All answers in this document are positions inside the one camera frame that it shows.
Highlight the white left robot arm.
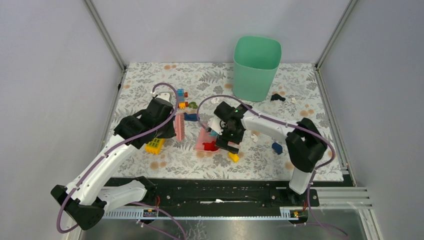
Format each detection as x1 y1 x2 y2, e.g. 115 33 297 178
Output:
50 93 176 234

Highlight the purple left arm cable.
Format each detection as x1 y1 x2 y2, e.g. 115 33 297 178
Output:
55 82 188 240

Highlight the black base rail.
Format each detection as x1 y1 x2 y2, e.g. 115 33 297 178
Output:
139 176 320 217

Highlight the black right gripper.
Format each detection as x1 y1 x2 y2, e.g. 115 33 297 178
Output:
215 121 245 155

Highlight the pink dustpan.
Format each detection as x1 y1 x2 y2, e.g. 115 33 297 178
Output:
194 127 220 153

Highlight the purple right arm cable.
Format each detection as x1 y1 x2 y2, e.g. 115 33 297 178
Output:
196 94 349 240

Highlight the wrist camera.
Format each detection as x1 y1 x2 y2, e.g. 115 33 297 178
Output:
207 117 223 135
153 92 171 102

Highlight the pink hand brush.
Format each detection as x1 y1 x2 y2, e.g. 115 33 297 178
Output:
174 113 185 142

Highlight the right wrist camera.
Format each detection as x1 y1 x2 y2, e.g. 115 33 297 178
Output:
207 117 223 135

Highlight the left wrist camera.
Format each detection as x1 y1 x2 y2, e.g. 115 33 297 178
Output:
153 92 171 102

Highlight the yellow window toy brick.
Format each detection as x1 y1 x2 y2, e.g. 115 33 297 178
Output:
144 138 165 155

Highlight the green waste bin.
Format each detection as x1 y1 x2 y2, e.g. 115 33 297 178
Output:
232 35 282 102

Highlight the blue toy brick car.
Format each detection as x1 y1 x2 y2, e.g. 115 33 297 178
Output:
176 88 189 109

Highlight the small blue paper ball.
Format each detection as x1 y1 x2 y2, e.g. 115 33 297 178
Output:
271 142 283 155

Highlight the small yellow block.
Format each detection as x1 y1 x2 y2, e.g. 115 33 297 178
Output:
228 152 240 163

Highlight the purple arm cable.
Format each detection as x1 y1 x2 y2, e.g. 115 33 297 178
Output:
55 82 188 240
196 94 349 240

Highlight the red paper scrap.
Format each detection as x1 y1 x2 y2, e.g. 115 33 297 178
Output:
202 141 219 152

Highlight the light blue paper scrap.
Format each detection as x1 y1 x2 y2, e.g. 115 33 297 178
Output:
209 130 219 137

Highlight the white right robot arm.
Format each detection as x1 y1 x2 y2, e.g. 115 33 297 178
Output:
207 101 328 206

